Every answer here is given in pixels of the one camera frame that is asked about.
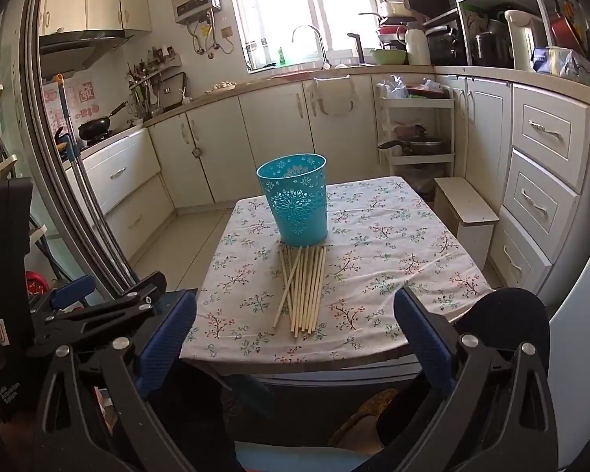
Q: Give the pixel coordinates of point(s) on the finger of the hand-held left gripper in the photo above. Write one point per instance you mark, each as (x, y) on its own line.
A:
(103, 314)
(73, 289)

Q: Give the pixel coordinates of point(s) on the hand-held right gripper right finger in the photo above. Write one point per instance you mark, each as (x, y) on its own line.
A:
(423, 339)

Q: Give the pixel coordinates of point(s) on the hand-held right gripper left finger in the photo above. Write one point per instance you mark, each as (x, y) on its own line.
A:
(167, 334)

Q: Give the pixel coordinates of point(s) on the bundle of wooden chopsticks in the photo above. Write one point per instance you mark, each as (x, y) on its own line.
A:
(305, 290)

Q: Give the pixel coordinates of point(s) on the blue perforated plastic basket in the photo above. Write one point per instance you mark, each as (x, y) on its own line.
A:
(300, 221)

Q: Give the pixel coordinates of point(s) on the red floral object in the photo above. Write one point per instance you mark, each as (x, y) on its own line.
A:
(37, 285)

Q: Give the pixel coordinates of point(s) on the floral tablecloth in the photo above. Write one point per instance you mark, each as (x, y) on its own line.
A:
(373, 255)

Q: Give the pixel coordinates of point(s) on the patterned slipper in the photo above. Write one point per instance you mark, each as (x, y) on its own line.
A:
(359, 413)

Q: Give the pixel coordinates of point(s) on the person's left leg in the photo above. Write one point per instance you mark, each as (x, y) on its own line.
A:
(201, 427)

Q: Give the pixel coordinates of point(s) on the teal table leg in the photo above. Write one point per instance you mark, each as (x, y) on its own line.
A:
(253, 396)

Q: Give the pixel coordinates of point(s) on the white stove drawer cabinet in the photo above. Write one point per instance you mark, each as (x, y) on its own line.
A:
(123, 182)

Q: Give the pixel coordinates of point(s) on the white step stool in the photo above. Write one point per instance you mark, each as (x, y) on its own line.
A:
(464, 206)

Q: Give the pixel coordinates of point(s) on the black wok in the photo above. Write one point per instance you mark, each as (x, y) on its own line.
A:
(94, 129)

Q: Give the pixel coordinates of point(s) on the white refrigerator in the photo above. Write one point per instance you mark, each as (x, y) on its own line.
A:
(580, 354)

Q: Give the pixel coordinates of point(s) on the light blue seat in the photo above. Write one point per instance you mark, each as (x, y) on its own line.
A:
(300, 459)

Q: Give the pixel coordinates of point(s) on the small metal hanging object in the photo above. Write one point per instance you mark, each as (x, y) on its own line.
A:
(196, 152)

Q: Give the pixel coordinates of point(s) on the lidded frying pan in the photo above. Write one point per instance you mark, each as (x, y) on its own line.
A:
(420, 145)

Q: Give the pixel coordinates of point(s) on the white three drawer cabinet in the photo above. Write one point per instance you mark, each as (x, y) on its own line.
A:
(545, 182)

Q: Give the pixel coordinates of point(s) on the white door base cabinet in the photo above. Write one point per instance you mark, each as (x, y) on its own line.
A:
(477, 128)

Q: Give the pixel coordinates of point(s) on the range hood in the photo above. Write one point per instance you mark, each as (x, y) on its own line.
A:
(78, 46)

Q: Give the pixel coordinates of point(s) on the white corner base cabinets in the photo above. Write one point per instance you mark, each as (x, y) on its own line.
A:
(270, 132)

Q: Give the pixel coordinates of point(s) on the white rolling cart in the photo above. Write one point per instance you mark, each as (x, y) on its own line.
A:
(415, 108)

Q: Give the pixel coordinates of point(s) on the clear plastic bags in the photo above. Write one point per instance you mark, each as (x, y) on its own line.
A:
(392, 87)

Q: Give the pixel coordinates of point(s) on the white tote bag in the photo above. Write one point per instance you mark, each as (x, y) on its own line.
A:
(332, 96)

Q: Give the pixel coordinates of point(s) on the beige kitchen countertop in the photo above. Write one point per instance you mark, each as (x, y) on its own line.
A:
(496, 74)

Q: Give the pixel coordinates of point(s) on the green bowl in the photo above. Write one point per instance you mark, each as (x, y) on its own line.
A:
(388, 57)

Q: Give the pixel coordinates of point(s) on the white thermos jug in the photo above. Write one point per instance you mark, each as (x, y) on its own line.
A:
(418, 46)

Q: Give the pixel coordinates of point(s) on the black toaster oven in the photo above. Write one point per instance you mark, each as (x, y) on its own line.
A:
(445, 46)

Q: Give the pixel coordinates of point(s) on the black slim tap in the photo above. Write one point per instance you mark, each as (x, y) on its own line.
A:
(359, 46)

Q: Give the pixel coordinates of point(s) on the green dish soap bottle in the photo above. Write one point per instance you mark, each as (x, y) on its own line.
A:
(280, 56)

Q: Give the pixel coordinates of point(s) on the stack of bowls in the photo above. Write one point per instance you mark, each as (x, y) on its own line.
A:
(391, 34)

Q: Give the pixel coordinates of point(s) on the blue and white bag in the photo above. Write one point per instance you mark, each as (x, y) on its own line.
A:
(565, 64)

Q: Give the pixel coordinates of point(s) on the white electric water pot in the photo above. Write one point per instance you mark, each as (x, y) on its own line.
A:
(521, 39)

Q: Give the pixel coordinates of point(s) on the chrome kitchen faucet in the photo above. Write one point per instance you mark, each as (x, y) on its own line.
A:
(319, 39)

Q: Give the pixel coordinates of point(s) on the white cooking pot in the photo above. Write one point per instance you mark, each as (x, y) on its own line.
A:
(392, 9)

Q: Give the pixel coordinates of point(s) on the red pot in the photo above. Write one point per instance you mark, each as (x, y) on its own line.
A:
(565, 29)

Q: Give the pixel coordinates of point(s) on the kitchen window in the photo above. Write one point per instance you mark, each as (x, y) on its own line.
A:
(300, 10)

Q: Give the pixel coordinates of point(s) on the metal sliding door frame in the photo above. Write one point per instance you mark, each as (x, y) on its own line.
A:
(54, 182)

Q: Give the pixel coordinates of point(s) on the red paper wall decoration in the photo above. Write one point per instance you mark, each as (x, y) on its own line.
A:
(87, 93)

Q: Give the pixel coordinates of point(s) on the wall utensil rack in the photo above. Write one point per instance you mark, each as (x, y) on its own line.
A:
(150, 78)

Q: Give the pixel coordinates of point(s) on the white wall cabinets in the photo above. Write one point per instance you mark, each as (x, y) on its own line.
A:
(98, 2)

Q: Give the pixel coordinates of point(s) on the wall outlet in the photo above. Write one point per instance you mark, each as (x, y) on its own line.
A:
(227, 32)

